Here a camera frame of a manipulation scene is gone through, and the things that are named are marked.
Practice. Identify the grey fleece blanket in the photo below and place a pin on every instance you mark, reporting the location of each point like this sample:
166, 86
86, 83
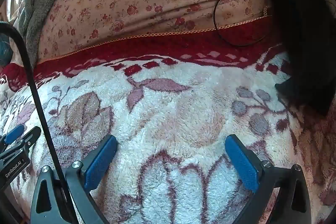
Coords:
39, 3

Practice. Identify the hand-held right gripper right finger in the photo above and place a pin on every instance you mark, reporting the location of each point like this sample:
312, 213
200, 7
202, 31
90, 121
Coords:
242, 163

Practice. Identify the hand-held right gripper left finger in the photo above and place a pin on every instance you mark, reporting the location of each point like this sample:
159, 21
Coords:
101, 161

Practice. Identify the white red floral fleece blanket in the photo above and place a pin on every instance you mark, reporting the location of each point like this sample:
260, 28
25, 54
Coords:
170, 98

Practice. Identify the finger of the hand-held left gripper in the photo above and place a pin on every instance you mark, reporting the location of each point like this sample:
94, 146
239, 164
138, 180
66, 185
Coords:
29, 138
14, 133

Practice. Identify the black pants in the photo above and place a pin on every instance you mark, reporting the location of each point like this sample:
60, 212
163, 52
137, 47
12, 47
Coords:
302, 29

